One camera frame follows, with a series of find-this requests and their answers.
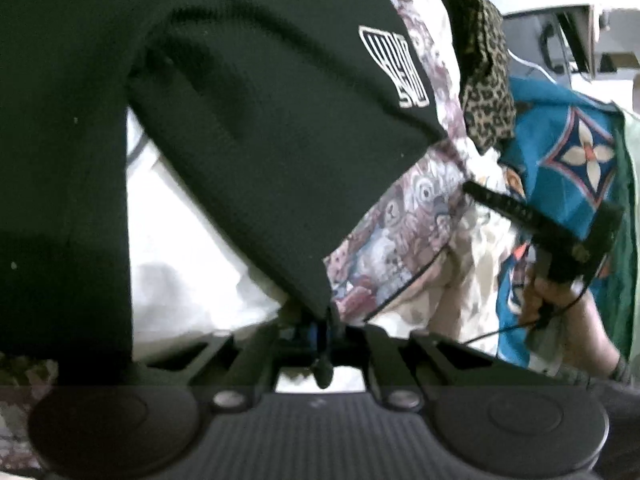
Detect leopard print cloth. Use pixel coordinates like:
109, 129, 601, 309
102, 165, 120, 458
442, 0, 518, 153

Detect person's right hand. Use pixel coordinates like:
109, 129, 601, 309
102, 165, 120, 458
522, 274, 601, 361

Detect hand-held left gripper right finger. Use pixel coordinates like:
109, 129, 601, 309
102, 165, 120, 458
327, 322, 501, 408

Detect grey office chair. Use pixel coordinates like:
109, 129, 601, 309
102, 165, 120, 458
502, 12, 576, 81

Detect black jacket with patterned lining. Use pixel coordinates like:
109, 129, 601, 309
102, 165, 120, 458
0, 0, 481, 471

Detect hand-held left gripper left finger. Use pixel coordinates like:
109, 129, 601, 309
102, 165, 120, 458
137, 322, 323, 408

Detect thin black wire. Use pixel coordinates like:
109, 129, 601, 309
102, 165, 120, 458
460, 280, 588, 347

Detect dark flat panel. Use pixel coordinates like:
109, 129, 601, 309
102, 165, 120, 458
557, 5, 601, 73

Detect green cloth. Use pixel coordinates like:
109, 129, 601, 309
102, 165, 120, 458
595, 110, 640, 356

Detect teal printed cloth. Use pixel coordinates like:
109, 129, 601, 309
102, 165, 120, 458
495, 77, 631, 371

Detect cream bear printed blanket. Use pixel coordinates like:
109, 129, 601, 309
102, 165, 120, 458
122, 0, 531, 391

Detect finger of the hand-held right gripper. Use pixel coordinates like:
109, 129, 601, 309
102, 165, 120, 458
462, 180, 576, 248

